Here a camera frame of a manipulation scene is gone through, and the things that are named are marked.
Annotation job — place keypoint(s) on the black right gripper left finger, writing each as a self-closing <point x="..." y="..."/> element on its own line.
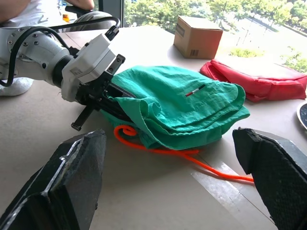
<point x="60" y="187"/>

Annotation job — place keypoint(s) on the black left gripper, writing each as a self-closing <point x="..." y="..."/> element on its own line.
<point x="92" y="95"/>

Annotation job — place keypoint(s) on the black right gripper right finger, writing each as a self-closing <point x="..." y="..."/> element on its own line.
<point x="280" y="172"/>

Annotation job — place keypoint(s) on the green shorts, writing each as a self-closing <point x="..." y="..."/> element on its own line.
<point x="180" y="105"/>

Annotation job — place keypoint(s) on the red t-shirt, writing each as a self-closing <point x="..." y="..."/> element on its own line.
<point x="259" y="82"/>

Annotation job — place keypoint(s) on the person in white shirt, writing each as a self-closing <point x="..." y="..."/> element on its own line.
<point x="36" y="12"/>

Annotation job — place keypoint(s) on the round silver metal plate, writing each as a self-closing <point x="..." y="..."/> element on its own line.
<point x="302" y="117"/>

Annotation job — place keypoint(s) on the grey tape strip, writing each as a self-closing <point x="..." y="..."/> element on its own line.
<point x="220" y="189"/>

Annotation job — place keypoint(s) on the small orange object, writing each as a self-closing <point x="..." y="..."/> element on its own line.
<point x="66" y="18"/>

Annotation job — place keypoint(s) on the brown cardboard box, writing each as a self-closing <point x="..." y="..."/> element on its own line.
<point x="196" y="38"/>

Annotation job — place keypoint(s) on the white sock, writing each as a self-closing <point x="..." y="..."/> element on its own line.
<point x="14" y="87"/>

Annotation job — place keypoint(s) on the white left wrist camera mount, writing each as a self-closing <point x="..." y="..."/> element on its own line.
<point x="91" y="60"/>

